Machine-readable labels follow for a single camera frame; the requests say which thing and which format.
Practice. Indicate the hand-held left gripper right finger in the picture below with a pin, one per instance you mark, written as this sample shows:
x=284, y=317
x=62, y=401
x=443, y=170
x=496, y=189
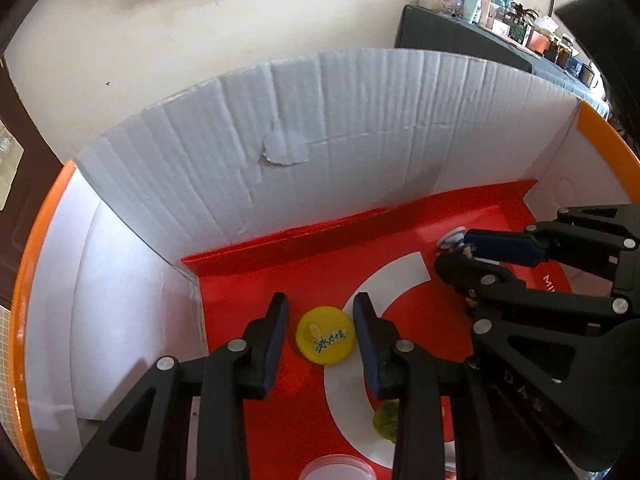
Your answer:
x=367, y=355

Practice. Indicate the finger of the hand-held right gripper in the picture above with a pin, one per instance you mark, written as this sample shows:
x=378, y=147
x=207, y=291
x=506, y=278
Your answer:
x=460, y=270
x=505, y=247

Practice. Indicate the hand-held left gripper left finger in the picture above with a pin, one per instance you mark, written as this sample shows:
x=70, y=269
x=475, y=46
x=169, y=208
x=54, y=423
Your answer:
x=272, y=355

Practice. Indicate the small dark-haired figure toy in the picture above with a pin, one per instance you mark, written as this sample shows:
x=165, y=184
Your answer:
x=452, y=236

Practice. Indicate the yellow bottle cap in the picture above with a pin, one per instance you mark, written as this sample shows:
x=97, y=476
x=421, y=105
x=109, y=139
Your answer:
x=325, y=335

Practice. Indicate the green plush toy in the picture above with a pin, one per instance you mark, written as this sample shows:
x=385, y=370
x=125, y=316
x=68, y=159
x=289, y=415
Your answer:
x=386, y=422

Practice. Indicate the orange and red cardboard box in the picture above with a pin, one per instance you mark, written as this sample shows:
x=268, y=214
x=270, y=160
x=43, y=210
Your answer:
x=350, y=135

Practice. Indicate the cloth-covered table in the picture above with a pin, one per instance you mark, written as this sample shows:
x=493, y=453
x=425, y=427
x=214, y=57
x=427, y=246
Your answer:
x=465, y=35

